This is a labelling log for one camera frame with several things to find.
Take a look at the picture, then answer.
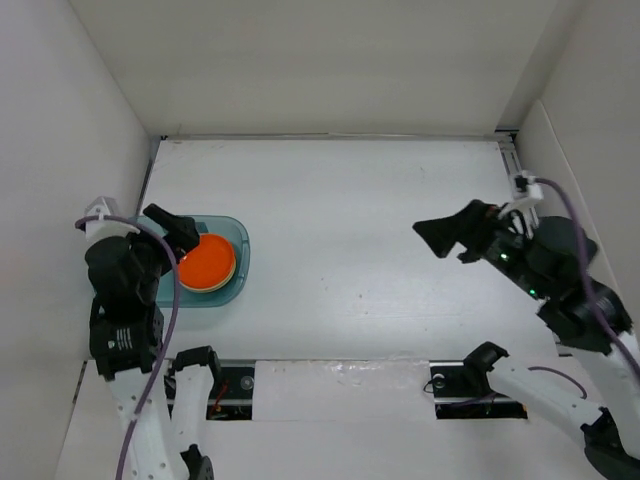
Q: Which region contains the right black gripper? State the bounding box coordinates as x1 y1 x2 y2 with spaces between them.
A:
412 196 548 298

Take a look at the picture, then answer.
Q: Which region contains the orange plate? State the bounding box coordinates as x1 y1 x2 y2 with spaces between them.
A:
178 233 237 293

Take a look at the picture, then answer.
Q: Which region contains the beige plate with black patch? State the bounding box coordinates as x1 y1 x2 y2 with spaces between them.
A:
184 277 233 294

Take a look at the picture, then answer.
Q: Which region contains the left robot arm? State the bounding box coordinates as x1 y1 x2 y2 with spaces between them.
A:
75 198 223 479

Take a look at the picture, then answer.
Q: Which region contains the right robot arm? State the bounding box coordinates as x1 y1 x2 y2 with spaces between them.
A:
413 200 639 479

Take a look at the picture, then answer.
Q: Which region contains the teal plastic bin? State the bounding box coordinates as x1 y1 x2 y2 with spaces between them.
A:
134 215 251 308

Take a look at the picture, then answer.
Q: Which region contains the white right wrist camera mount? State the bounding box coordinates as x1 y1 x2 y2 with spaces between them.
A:
498 170 544 219

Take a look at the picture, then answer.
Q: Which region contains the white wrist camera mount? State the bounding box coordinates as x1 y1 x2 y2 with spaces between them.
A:
498 170 544 219
84 196 140 245

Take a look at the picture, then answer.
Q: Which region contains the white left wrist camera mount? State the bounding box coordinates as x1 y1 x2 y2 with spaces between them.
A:
84 196 140 245

